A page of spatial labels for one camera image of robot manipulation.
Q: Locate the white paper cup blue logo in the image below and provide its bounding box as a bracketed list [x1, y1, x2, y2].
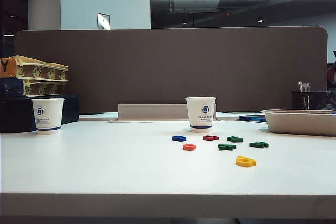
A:
[31, 98, 65, 135]
[185, 97, 217, 133]

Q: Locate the green letter k magnet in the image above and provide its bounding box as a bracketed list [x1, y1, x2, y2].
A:
[218, 143, 237, 152]

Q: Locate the yellow letter magnet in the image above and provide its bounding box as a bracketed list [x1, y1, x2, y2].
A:
[235, 155, 257, 168]

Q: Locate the brown desk partition panel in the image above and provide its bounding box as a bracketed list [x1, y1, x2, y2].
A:
[13, 26, 329, 113]

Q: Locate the yellow box with blue end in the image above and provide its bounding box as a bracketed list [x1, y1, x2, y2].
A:
[0, 77, 69, 97]

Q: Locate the beige paper pulp tray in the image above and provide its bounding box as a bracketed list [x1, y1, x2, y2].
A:
[261, 109, 336, 137]

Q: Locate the black pen holder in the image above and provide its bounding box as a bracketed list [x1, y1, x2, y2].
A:
[290, 90, 336, 111]

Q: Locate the dark navy case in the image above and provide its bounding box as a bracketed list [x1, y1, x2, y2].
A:
[0, 94, 80, 133]

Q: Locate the white round column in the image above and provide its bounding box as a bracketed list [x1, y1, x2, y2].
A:
[27, 0, 61, 31]

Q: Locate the dark red background object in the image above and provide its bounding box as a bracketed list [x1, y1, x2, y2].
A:
[327, 50, 336, 84]

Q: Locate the silver wall sign plate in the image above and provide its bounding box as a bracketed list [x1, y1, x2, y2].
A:
[97, 12, 111, 31]

